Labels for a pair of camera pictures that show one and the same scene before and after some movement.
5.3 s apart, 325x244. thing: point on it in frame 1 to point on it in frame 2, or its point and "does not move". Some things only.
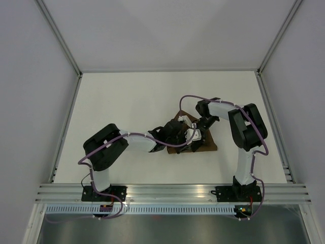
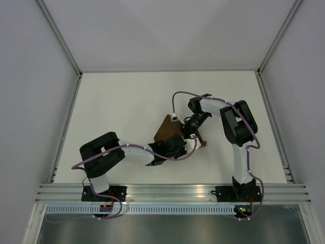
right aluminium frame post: (288, 19) does not move
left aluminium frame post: (59, 36) does not move
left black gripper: (183, 134) to (184, 151)
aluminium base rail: (173, 193) does not move
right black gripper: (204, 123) to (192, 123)
